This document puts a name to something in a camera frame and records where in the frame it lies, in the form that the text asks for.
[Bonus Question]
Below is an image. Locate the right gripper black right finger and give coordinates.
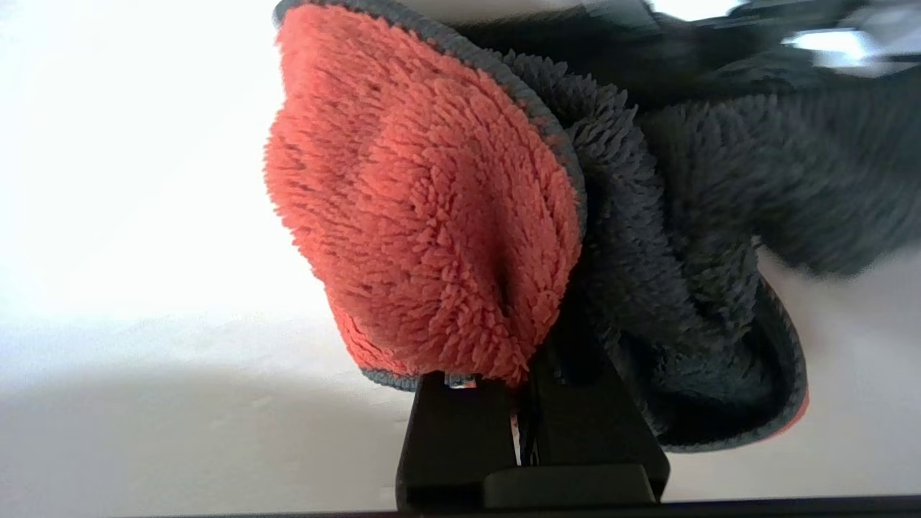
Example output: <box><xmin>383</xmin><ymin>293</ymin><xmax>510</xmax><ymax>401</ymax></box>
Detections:
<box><xmin>520</xmin><ymin>317</ymin><xmax>671</xmax><ymax>504</ymax></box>

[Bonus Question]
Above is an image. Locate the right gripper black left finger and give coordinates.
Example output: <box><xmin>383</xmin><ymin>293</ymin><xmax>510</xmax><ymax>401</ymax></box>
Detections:
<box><xmin>394</xmin><ymin>371</ymin><xmax>520</xmax><ymax>513</ymax></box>

